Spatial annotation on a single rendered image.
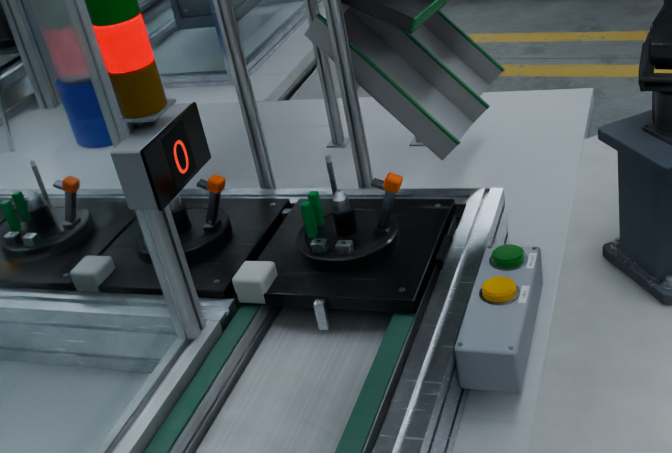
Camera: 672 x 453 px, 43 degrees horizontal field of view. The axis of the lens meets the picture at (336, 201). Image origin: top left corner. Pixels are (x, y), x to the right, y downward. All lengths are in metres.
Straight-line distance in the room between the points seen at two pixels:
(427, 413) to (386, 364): 0.11
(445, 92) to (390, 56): 0.10
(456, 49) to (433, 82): 0.15
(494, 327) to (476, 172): 0.57
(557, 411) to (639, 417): 0.09
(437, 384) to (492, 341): 0.09
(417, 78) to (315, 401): 0.59
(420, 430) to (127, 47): 0.48
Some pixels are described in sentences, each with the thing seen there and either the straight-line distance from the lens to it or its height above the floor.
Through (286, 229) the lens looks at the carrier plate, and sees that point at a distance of 1.23.
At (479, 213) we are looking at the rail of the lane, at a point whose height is 0.95.
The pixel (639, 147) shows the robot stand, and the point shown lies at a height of 1.06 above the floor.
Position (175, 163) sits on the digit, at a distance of 0.94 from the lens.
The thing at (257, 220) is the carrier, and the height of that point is 0.97.
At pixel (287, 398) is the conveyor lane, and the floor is 0.92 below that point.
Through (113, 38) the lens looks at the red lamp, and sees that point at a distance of 0.90.
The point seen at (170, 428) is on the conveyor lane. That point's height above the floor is 0.95.
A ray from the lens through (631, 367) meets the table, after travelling 1.10.
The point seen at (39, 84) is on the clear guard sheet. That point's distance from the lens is 0.86.
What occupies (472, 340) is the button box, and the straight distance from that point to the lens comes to 0.98.
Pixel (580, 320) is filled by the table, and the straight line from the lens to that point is 1.16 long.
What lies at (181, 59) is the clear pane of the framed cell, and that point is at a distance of 2.21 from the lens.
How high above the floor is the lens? 1.57
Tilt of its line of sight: 28 degrees down
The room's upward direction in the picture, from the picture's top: 12 degrees counter-clockwise
